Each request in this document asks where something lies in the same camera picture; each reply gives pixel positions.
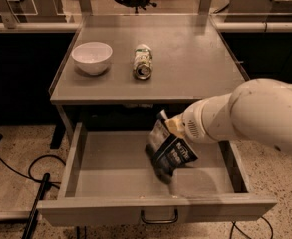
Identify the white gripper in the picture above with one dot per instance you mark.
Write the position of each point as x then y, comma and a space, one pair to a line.
194, 123

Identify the blue chip bag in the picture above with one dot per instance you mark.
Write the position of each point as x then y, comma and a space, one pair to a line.
166, 151

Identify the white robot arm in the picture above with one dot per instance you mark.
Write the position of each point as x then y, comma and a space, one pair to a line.
258, 110

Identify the grey open top drawer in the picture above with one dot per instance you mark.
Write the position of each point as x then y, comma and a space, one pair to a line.
109, 179

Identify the grey cabinet table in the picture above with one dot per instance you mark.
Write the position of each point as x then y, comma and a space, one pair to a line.
190, 61

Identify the green soda can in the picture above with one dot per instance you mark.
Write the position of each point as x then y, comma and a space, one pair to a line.
142, 68

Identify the white bowl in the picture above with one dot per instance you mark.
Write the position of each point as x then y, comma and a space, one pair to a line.
92, 57

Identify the black pole on floor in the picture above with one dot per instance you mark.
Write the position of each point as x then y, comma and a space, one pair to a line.
32, 219

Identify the black drawer handle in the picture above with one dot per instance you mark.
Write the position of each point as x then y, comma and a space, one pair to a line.
159, 217

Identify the white horizontal rail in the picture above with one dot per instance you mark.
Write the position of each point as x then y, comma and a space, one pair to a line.
281, 27

